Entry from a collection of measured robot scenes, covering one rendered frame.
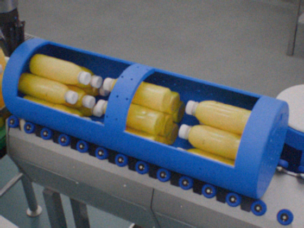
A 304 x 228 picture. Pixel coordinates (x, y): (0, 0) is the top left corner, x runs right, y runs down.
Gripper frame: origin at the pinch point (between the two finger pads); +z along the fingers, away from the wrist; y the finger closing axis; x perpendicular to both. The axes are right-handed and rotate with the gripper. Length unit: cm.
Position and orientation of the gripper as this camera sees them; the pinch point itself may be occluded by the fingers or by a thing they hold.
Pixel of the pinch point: (17, 63)
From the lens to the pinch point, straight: 176.4
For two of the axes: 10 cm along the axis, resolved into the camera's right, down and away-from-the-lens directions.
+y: -4.8, 5.4, -6.9
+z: 0.4, 8.0, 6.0
